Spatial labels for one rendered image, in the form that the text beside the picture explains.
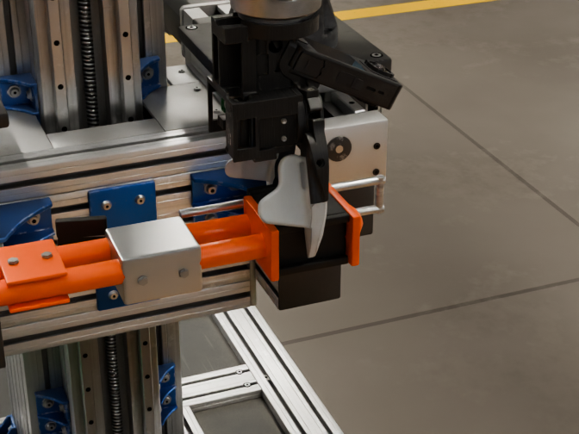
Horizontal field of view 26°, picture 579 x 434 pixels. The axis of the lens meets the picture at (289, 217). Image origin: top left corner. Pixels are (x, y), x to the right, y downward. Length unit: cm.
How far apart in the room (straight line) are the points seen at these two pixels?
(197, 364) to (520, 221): 130
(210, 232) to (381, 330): 188
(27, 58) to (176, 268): 73
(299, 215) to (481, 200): 254
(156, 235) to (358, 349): 185
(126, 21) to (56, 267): 66
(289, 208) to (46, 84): 68
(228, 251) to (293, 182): 8
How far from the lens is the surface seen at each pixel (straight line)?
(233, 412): 235
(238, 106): 102
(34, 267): 106
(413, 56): 463
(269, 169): 115
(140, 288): 107
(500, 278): 321
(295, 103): 104
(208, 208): 113
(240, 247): 108
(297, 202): 106
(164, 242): 107
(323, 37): 164
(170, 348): 201
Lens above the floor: 161
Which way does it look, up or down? 28 degrees down
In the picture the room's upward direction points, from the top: straight up
